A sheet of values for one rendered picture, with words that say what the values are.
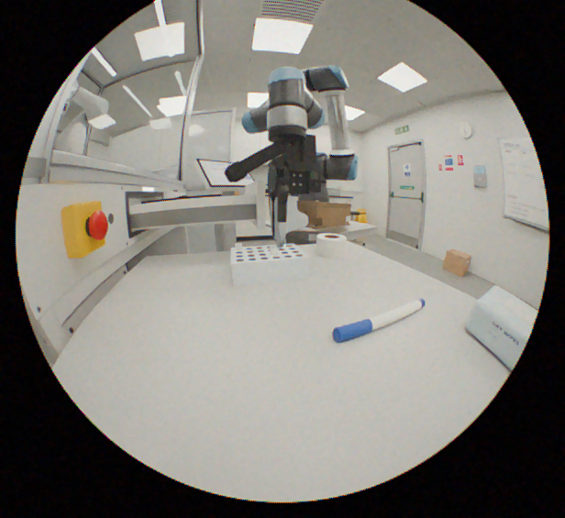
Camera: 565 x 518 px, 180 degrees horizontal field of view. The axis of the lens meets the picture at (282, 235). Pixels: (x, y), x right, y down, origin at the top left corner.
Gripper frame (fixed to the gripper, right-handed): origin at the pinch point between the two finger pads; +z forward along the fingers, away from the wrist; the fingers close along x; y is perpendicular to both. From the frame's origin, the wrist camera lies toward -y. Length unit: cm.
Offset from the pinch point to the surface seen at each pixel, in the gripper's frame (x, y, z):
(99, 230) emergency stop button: -12.7, -26.5, -5.7
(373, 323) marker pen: -22.0, 5.0, 3.9
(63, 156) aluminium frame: -15.4, -33.4, -17.0
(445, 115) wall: 83, 307, -173
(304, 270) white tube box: -7.1, 2.9, 3.8
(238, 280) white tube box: -7.1, -7.6, 4.2
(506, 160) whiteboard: -27, 298, -89
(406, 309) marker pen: -22.4, 10.3, 3.9
